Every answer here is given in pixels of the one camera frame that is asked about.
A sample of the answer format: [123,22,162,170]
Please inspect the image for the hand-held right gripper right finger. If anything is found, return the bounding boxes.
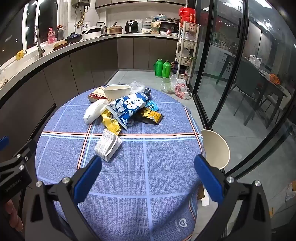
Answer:
[194,154,272,241]

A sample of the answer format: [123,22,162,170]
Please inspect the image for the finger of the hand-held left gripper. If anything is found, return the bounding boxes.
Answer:
[0,136,10,151]
[13,139,38,162]

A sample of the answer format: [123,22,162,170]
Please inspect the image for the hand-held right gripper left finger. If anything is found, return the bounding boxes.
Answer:
[24,155,103,241]

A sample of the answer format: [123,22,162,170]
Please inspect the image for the cream waste bin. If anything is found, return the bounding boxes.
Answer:
[200,129,231,170]

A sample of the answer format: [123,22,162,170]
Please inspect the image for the white printed packet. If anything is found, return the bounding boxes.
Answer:
[94,128,123,162]

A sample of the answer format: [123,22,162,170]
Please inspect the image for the yellow snack wrapper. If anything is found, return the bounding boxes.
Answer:
[100,109,122,135]

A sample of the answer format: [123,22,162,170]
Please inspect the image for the white plastic wrapper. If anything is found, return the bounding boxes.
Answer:
[83,98,109,125]

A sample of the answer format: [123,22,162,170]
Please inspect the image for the blue white snack bag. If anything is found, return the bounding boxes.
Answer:
[106,92,148,130]

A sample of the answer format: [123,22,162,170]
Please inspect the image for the red brown box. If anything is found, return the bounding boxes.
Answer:
[87,86,109,103]

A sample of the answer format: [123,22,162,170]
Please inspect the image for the black yellow packet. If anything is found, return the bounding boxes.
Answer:
[133,107,164,126]

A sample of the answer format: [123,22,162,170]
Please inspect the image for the cream paper bowl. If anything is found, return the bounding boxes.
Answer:
[103,85,132,104]

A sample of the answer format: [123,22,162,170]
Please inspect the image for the clear plastic bag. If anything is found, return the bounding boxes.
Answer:
[129,81,147,94]

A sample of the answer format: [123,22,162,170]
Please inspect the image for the person's left hand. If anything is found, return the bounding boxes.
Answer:
[4,199,24,232]

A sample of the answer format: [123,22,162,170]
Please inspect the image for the brown cardboard piece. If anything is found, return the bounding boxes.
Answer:
[196,185,206,200]

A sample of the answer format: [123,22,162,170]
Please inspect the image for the blue plaid tablecloth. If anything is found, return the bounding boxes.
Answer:
[35,87,207,241]

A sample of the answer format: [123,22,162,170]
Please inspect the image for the white red plastic bag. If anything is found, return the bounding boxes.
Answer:
[174,78,192,100]

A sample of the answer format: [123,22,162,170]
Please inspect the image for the steel faucet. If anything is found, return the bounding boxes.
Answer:
[34,25,45,58]

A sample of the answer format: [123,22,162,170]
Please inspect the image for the clear bag with scraps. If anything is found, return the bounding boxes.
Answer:
[161,74,178,94]

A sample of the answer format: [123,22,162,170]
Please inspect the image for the kitchen counter with cabinets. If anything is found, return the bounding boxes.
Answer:
[0,32,180,149]

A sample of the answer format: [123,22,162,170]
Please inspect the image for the grey dining chair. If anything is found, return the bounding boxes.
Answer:
[233,57,264,126]

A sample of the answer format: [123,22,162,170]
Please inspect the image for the wooden bowl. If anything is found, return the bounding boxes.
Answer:
[53,40,68,51]

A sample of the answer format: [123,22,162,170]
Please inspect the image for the dark dining table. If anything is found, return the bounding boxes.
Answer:
[216,51,292,129]

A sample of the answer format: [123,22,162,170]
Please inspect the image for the pink bottle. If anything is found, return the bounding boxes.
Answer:
[47,27,56,45]

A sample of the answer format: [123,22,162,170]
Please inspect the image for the dark blue bag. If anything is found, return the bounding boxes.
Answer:
[171,60,185,75]

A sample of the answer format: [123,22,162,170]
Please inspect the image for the green thermos flask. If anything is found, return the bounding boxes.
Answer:
[162,61,172,79]
[154,58,164,78]

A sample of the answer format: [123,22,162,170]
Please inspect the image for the kitchen window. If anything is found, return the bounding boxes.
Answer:
[0,0,59,68]

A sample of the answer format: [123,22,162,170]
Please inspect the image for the glass sliding door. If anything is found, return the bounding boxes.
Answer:
[186,0,296,182]

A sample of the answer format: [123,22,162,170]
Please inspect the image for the dark blue pot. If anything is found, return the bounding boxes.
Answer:
[66,33,83,44]

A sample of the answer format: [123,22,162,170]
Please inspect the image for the white electric cooker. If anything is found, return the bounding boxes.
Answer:
[82,26,102,40]

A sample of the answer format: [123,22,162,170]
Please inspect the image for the steel kettle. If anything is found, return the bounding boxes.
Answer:
[96,22,107,36]

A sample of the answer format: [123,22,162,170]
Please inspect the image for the brown lidded pot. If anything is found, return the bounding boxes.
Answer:
[109,22,124,35]

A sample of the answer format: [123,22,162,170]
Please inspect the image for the cream storage rack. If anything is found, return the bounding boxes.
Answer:
[175,21,201,85]

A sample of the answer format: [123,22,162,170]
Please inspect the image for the black toaster oven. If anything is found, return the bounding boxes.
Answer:
[159,21,180,36]

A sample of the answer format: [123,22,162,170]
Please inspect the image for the black air fryer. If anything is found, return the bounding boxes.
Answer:
[125,20,139,34]

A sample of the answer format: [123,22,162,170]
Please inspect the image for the upper wall cabinets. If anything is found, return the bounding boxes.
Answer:
[95,0,187,9]

